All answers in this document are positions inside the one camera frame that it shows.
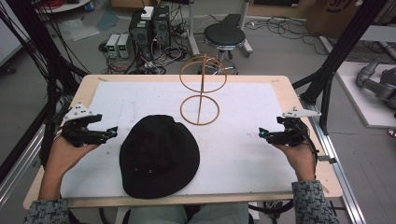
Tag black round stool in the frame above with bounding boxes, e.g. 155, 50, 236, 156
203, 22, 248, 76

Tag white round table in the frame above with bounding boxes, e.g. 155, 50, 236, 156
33, 0, 92, 14

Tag person's right hand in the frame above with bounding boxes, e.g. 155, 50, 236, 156
275, 141, 318, 183

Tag grey bench power supply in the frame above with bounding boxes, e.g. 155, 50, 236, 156
106, 33, 121, 59
117, 33, 133, 59

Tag black metal frame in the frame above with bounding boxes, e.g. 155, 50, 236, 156
0, 0, 92, 185
291, 0, 390, 135

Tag brown cardboard box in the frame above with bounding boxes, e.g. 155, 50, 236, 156
304, 0, 396, 39

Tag white floor board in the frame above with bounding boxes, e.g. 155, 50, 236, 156
335, 61, 396, 129

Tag aluminium rail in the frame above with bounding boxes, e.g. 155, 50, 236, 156
298, 98, 368, 224
0, 123, 47, 210

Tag person's left hand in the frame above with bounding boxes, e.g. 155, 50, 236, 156
46, 134, 101, 183

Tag wooden table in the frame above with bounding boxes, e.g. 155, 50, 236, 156
22, 74, 344, 210

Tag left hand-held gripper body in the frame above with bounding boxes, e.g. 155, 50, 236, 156
60, 102, 104, 147

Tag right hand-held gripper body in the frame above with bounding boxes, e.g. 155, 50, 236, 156
270, 105, 322, 147

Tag person's legs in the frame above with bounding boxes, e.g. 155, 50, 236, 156
126, 203, 250, 224

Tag wooden ring hat stand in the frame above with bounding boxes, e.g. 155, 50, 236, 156
178, 53, 228, 127

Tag white table mat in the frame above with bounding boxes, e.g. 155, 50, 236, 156
60, 81, 299, 199

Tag white box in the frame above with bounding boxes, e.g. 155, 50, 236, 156
140, 6, 155, 21

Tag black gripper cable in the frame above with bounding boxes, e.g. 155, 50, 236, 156
292, 122, 320, 171

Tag black computer tower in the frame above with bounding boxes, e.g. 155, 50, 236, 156
151, 5, 172, 49
128, 11, 154, 62

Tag tangle of floor cables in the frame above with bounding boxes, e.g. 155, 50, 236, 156
98, 6, 200, 76

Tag black bucket hat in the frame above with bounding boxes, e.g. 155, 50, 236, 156
119, 114, 201, 200

